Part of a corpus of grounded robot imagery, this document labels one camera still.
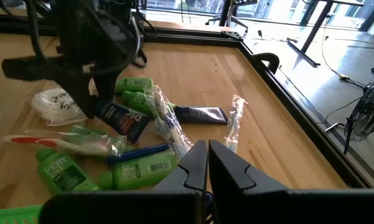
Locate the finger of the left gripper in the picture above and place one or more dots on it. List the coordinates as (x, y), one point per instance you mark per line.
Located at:
(107, 85)
(74, 81)

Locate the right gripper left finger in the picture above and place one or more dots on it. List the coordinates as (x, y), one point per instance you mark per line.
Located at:
(180, 205)

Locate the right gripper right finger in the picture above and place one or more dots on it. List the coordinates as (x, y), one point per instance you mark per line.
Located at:
(267, 205)

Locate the clear vanity pack bag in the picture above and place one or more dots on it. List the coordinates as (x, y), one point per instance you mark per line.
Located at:
(57, 105)

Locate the green Pert shampoo bottle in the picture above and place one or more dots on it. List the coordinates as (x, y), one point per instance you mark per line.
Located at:
(143, 172)
(133, 84)
(138, 101)
(65, 175)

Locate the dark blue DSC tube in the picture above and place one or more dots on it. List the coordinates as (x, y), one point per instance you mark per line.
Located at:
(123, 119)

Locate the red white toothbrush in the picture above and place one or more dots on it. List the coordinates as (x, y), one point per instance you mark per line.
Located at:
(34, 141)

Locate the dark grey toiletry tube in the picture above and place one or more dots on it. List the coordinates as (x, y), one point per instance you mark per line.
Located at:
(202, 115)

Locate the wrapped blue white toothbrush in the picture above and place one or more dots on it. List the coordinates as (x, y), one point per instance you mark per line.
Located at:
(161, 105)
(235, 121)
(179, 141)

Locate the dark blue slim toiletry stick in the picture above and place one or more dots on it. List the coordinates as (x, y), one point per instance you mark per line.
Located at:
(137, 153)

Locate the black floor fan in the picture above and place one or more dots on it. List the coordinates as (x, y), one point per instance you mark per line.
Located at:
(368, 109)

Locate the green slotted plastic basket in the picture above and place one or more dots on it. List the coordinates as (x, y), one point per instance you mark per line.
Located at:
(15, 214)

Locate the black standing desk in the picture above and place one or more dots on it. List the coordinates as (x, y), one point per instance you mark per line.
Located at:
(316, 26)

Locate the black aluminium rig frame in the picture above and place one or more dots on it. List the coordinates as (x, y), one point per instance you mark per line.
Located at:
(309, 124)

